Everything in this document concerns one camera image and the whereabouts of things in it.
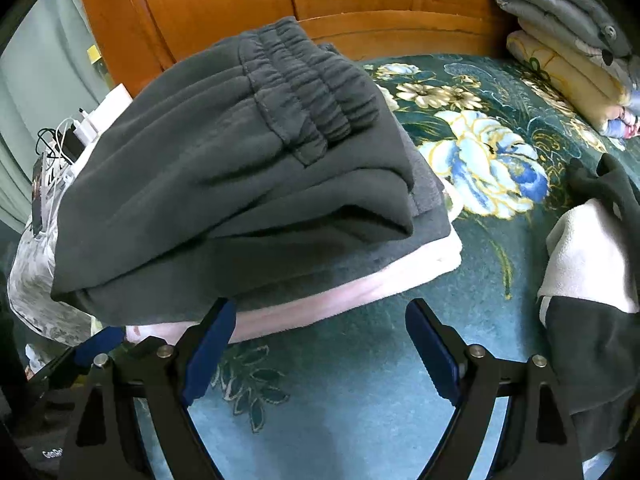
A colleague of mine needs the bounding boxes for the teal floral blanket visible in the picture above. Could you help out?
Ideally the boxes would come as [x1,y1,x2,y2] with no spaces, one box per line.
[190,52,640,480]

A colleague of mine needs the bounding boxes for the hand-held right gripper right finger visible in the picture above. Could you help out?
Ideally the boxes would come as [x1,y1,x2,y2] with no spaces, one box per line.
[406,298,583,480]

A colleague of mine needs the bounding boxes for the floral printed quilt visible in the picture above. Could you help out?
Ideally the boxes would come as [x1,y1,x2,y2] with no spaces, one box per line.
[600,55,640,141]

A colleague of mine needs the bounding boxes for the dark grey sweatpants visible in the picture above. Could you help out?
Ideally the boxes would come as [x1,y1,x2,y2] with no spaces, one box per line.
[50,16,416,328]

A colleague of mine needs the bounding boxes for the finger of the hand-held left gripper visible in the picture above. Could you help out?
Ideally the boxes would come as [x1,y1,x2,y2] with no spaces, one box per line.
[27,327,126,396]

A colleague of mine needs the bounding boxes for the white box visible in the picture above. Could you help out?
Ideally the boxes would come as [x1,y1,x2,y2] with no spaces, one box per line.
[95,85,133,133]

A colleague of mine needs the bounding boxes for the grey patterned bedsheet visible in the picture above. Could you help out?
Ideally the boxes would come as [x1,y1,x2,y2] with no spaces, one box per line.
[7,175,101,348]

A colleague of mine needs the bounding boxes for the cream quilt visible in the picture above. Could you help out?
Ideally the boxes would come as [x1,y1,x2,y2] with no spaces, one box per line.
[505,30,631,128]

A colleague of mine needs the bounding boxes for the black cable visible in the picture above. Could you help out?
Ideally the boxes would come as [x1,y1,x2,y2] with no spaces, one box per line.
[37,127,83,166]

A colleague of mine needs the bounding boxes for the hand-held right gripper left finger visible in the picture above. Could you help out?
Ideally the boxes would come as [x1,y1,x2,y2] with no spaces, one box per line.
[57,298,237,480]

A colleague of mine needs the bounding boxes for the white charger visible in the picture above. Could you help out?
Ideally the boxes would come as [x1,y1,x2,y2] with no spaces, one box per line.
[75,107,101,143]

